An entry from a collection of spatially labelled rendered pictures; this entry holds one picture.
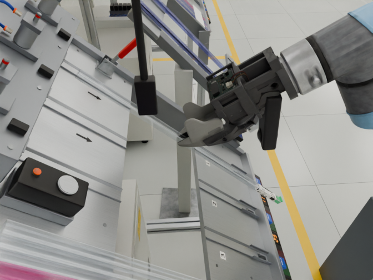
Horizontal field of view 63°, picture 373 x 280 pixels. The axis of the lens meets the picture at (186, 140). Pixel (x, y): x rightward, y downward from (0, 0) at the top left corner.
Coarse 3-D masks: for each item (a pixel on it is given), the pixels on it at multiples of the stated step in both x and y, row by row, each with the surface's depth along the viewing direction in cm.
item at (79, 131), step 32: (64, 64) 54; (64, 96) 49; (96, 96) 55; (128, 96) 62; (64, 128) 45; (96, 128) 50; (64, 160) 42; (96, 160) 46; (0, 192) 33; (96, 192) 42; (0, 224) 31; (32, 224) 33; (96, 224) 39
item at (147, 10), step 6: (144, 6) 75; (150, 12) 76; (156, 18) 77; (162, 24) 78; (168, 30) 79; (174, 36) 80; (180, 42) 81; (186, 48) 82; (192, 54) 84; (198, 60) 85; (204, 66) 86; (210, 72) 87
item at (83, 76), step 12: (84, 72) 44; (96, 84) 45; (108, 96) 46; (120, 96) 47; (132, 108) 48; (144, 120) 50; (156, 120) 51; (168, 132) 52; (204, 156) 57; (228, 168) 59; (240, 180) 62; (252, 180) 64
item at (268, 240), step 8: (248, 160) 82; (248, 168) 81; (248, 176) 79; (256, 192) 75; (256, 200) 74; (264, 208) 72; (264, 216) 70; (264, 224) 69; (264, 232) 68; (264, 240) 67; (272, 240) 66; (272, 248) 64; (272, 256) 64; (272, 264) 63; (280, 264) 62; (272, 272) 62; (280, 272) 60
